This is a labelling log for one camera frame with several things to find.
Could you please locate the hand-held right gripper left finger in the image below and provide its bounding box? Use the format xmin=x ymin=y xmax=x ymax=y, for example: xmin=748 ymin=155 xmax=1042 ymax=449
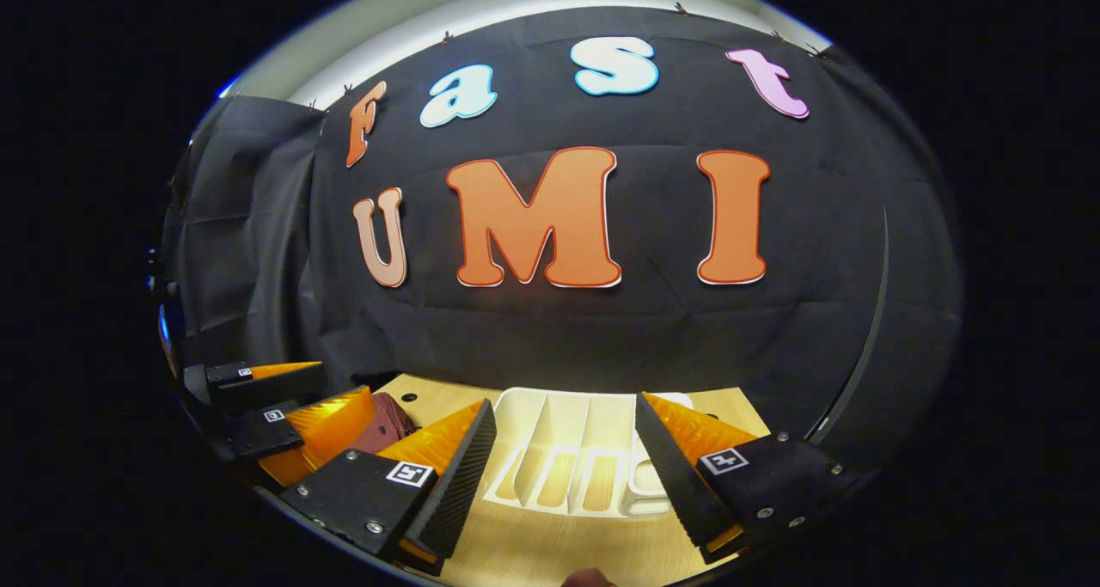
xmin=278 ymin=397 xmax=499 ymax=578

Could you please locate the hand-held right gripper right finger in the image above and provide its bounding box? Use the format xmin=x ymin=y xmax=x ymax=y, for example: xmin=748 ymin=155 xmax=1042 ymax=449
xmin=633 ymin=389 xmax=862 ymax=566

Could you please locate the red-brown schoolbag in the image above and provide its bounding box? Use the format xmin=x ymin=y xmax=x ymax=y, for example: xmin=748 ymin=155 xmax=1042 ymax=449
xmin=348 ymin=392 xmax=413 ymax=455

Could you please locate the black backdrop cloth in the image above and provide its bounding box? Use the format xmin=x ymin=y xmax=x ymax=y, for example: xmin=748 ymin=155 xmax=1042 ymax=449
xmin=159 ymin=7 xmax=963 ymax=485

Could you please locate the white bookshelf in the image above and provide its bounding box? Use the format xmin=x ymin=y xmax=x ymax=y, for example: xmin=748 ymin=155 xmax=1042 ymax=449
xmin=481 ymin=387 xmax=693 ymax=519

